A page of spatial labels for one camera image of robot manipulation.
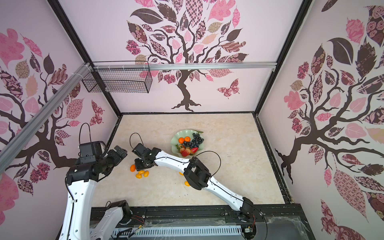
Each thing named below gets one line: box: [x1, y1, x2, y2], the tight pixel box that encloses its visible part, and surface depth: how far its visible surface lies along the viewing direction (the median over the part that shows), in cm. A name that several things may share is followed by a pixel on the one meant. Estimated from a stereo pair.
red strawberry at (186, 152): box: [182, 148, 191, 157], surface depth 94 cm
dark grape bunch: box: [183, 133, 204, 148], surface depth 97 cm
